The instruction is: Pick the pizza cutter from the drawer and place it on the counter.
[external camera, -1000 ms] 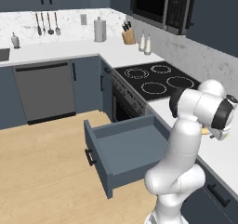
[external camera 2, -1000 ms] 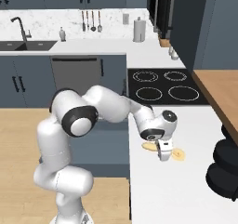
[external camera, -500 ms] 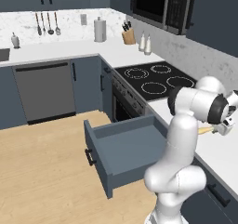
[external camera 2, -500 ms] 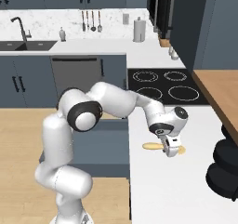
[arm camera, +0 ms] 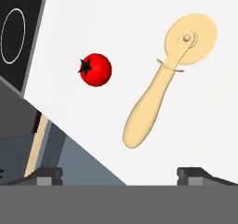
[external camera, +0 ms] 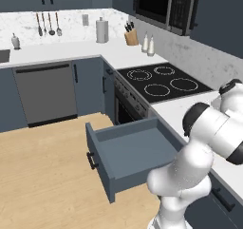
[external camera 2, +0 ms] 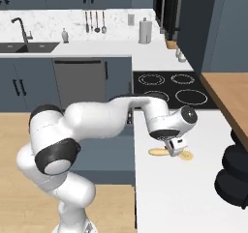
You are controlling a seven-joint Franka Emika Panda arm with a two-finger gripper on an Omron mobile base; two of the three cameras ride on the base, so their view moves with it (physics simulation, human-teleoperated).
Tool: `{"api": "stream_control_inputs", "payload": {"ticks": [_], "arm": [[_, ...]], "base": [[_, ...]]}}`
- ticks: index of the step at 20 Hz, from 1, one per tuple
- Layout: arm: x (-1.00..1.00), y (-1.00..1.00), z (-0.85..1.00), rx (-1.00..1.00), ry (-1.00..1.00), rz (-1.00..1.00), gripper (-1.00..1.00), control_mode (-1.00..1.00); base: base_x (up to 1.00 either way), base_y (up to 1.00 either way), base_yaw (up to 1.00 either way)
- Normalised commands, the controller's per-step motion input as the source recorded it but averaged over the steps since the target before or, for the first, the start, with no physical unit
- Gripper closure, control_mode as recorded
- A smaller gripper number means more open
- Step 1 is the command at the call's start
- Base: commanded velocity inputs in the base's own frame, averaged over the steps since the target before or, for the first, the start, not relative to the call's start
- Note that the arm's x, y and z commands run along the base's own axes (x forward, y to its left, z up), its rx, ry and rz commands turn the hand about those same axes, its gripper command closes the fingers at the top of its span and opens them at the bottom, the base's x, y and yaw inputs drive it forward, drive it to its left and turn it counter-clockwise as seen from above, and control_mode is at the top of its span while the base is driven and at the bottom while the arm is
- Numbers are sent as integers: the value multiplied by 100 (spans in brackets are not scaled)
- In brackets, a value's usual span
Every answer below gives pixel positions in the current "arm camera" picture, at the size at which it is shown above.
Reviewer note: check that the black hob with white rings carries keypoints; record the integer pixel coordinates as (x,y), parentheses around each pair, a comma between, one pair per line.
(18,4)

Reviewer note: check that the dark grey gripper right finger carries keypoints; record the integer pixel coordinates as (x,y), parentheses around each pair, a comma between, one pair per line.
(189,174)

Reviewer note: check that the red tomato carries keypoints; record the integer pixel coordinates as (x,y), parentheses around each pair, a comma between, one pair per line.
(97,71)

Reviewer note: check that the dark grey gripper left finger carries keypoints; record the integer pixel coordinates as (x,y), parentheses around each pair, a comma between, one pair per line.
(49,174)

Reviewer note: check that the dark grey oven front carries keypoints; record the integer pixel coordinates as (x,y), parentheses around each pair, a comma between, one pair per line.
(15,113)

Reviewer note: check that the beige pizza cutter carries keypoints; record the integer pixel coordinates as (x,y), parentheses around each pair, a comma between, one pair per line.
(148,107)

